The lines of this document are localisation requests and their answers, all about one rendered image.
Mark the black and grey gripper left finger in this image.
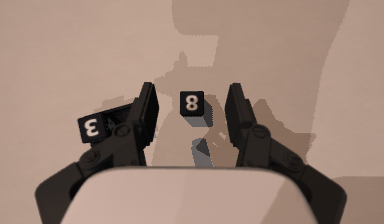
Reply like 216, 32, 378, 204
35, 82, 159, 224

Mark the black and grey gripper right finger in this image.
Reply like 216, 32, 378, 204
225, 83, 347, 224

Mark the black number cube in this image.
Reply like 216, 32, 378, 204
77, 112, 117, 144
180, 91, 204, 116

